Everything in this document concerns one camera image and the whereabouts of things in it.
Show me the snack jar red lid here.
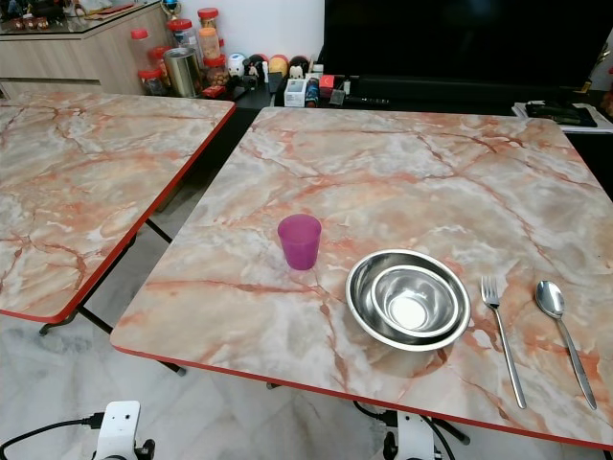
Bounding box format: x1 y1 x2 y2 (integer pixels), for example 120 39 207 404
197 8 221 60

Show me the black haired plush doll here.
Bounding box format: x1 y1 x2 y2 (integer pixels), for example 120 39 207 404
246 55 268 86

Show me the small steel bowl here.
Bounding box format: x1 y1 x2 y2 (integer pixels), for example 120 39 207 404
371 264 461 338

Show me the steel spoon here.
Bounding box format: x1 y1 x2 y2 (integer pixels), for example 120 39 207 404
534 280 599 411

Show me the steel fork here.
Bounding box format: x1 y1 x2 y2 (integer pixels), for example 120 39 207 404
481 276 528 410

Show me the black table leg frame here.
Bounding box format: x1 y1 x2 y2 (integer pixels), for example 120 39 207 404
77 218 288 390

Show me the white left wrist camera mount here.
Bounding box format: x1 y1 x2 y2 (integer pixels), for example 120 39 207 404
96 401 143 460

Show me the black TV console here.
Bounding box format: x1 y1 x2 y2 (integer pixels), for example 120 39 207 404
235 75 613 110

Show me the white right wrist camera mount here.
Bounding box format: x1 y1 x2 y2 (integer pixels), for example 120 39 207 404
393 412 438 460

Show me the black television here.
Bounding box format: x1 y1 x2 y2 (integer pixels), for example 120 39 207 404
321 0 613 90

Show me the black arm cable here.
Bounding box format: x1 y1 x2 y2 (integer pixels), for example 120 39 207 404
352 400 396 425
0 412 106 457

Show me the light wooden sideboard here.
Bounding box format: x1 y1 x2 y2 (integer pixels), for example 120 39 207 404
0 3 169 98

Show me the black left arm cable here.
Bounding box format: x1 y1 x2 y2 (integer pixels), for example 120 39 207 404
0 412 106 457

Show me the small white box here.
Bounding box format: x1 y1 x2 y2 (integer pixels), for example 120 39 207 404
284 78 307 107

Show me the snack jar orange lid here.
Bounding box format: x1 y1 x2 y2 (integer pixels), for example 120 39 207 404
203 56 229 90

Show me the shiny metal tin can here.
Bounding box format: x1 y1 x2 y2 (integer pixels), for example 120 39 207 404
164 47 200 99

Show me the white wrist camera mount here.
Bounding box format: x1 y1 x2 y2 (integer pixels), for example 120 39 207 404
96 401 143 460
393 412 438 460

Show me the purple plastic cup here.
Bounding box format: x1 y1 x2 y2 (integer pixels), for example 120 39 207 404
278 214 323 271

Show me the clear jar red lid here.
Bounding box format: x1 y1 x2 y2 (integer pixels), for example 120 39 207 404
131 28 152 70
168 18 194 50

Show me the black flat tray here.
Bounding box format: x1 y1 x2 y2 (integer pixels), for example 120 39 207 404
512 100 602 131

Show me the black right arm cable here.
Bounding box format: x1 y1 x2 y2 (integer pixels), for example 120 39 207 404
352 400 396 425

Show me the short jar red lid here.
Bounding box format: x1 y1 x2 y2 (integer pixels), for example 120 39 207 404
138 67 166 96

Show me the large steel bowl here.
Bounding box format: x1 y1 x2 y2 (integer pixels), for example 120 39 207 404
346 249 472 353

